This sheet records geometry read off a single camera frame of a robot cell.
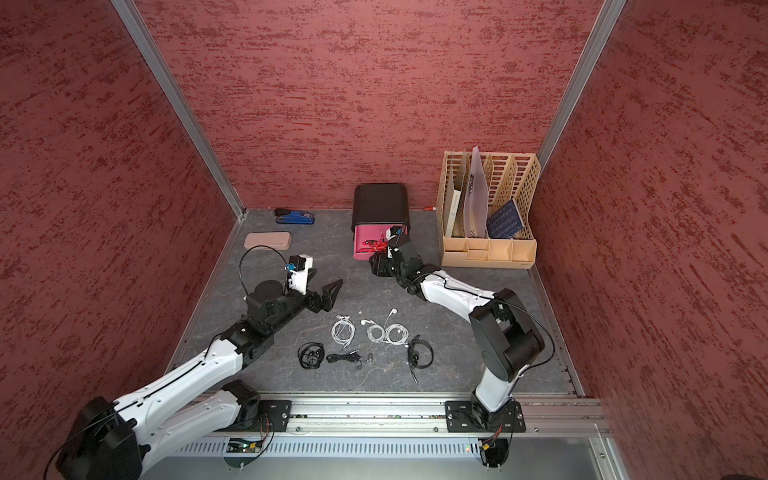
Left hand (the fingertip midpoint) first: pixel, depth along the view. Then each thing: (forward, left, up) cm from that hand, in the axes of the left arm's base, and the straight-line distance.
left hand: (328, 280), depth 79 cm
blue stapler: (+40, +25, -16) cm, 50 cm away
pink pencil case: (+28, +25, -18) cm, 42 cm away
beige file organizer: (+43, -59, +3) cm, 73 cm away
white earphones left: (-3, -2, -18) cm, 18 cm away
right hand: (+10, -12, -7) cm, 17 cm away
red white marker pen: (+47, -33, -18) cm, 60 cm away
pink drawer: (+20, -12, -3) cm, 24 cm away
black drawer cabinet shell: (+34, -13, -3) cm, 36 cm away
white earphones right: (-7, -19, -18) cm, 27 cm away
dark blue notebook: (+29, -58, -7) cm, 65 cm away
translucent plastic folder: (+39, -48, -4) cm, 62 cm away
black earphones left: (-14, +6, -17) cm, 23 cm away
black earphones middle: (-15, -6, -17) cm, 23 cm away
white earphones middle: (-7, -11, -17) cm, 22 cm away
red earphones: (+15, -14, -4) cm, 21 cm away
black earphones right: (-13, -26, -19) cm, 34 cm away
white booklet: (+24, -37, +2) cm, 44 cm away
